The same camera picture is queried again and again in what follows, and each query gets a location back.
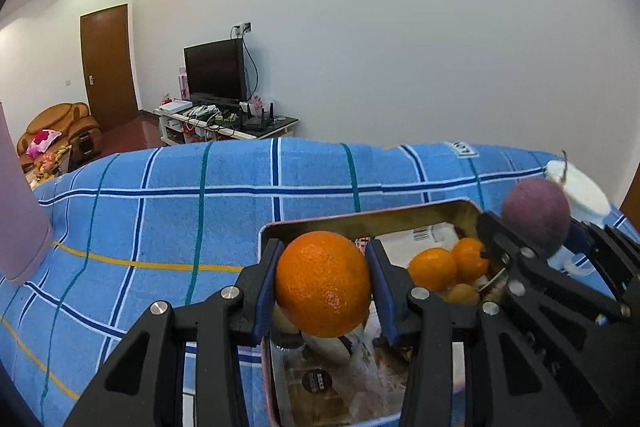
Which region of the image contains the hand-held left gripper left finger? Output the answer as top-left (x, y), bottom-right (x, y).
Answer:
top-left (62, 238), bottom-right (286, 427)

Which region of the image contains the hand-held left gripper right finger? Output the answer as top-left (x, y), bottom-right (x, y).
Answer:
top-left (365, 239), bottom-right (583, 427)

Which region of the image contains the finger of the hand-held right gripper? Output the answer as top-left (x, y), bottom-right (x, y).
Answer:
top-left (475, 212), bottom-right (541, 299)
top-left (565, 219), bottom-right (640, 315)

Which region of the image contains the small orange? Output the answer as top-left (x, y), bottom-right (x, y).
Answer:
top-left (452, 237), bottom-right (490, 283)
top-left (407, 247), bottom-right (458, 292)

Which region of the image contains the purple passion fruit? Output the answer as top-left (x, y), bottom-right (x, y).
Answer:
top-left (501, 150), bottom-right (572, 255)

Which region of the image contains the large orange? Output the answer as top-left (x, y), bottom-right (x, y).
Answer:
top-left (275, 231), bottom-right (373, 339)

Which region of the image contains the small yellow-brown fruit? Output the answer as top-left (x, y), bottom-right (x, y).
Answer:
top-left (445, 283), bottom-right (481, 308)

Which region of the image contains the pink tin box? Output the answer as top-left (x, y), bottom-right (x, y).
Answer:
top-left (259, 199), bottom-right (506, 427)

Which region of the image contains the white mug with blue print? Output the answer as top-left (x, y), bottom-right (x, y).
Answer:
top-left (544, 160), bottom-right (612, 277)

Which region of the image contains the white television stand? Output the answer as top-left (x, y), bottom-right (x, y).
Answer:
top-left (154, 101), bottom-right (300, 146)

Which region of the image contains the black router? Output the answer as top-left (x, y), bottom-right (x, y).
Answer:
top-left (240, 103), bottom-right (276, 130)

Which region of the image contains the black television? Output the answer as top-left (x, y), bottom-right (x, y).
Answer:
top-left (183, 39), bottom-right (248, 104)

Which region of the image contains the lilac electric kettle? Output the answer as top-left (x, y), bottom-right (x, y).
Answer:
top-left (0, 102), bottom-right (53, 285)

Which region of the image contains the orange leather sofa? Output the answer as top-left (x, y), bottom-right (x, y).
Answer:
top-left (17, 103), bottom-right (103, 172)

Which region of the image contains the brown wooden door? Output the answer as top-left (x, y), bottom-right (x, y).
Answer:
top-left (80, 3), bottom-right (139, 132)

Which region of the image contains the wooden door frame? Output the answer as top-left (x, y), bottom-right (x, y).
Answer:
top-left (620, 157), bottom-right (640, 228)

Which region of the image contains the black power cable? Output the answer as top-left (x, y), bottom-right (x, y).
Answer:
top-left (243, 33), bottom-right (260, 104)

